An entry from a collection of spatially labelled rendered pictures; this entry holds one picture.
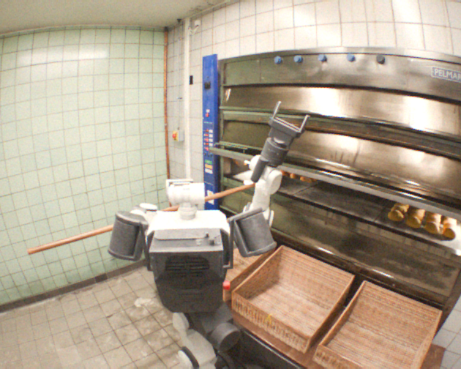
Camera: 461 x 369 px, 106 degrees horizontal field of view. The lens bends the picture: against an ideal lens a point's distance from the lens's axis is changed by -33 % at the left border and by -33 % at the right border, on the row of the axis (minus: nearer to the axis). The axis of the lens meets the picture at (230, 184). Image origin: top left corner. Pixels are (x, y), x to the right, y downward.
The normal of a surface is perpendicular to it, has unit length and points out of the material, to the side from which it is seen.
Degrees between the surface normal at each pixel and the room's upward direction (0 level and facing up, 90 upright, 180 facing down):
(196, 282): 105
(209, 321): 45
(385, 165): 70
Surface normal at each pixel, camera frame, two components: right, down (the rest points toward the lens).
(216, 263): 0.10, 0.31
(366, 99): -0.69, -0.13
